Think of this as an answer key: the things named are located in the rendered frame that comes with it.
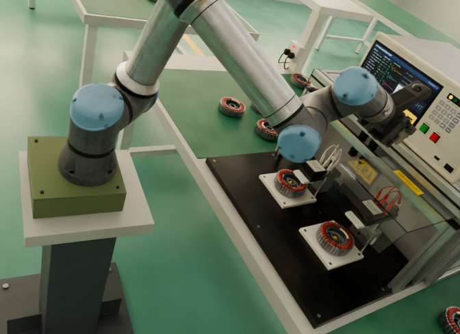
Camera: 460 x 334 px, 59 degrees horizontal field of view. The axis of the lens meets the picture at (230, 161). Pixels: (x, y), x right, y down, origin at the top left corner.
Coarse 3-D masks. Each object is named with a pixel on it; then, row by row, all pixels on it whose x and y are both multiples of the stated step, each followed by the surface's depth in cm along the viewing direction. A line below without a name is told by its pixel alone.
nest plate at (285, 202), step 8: (264, 176) 138; (272, 176) 140; (264, 184) 136; (272, 184) 136; (272, 192) 133; (280, 192) 134; (280, 200) 131; (288, 200) 132; (296, 200) 134; (304, 200) 135; (312, 200) 136
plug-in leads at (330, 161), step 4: (328, 148) 139; (336, 148) 139; (324, 152) 139; (336, 152) 140; (340, 152) 137; (324, 156) 140; (332, 156) 143; (336, 156) 136; (340, 156) 137; (320, 160) 141; (328, 160) 138; (332, 160) 144; (324, 164) 139; (328, 164) 142; (332, 164) 137; (336, 164) 139; (328, 168) 138
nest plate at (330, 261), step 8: (320, 224) 128; (304, 232) 123; (312, 232) 124; (312, 240) 121; (312, 248) 120; (320, 248) 120; (352, 248) 124; (320, 256) 117; (328, 256) 118; (336, 256) 119; (344, 256) 120; (352, 256) 121; (360, 256) 122; (328, 264) 116; (336, 264) 117; (344, 264) 119
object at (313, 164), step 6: (306, 162) 136; (312, 162) 138; (318, 162) 139; (300, 168) 138; (306, 168) 136; (312, 168) 135; (318, 168) 136; (324, 168) 137; (294, 174) 138; (300, 174) 137; (306, 174) 136; (312, 174) 134; (318, 174) 135; (300, 180) 136; (306, 180) 136; (312, 180) 135
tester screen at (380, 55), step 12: (372, 60) 121; (384, 60) 118; (396, 60) 114; (372, 72) 121; (384, 72) 118; (396, 72) 115; (408, 72) 112; (384, 84) 118; (396, 84) 115; (408, 84) 112; (432, 84) 106; (432, 96) 107
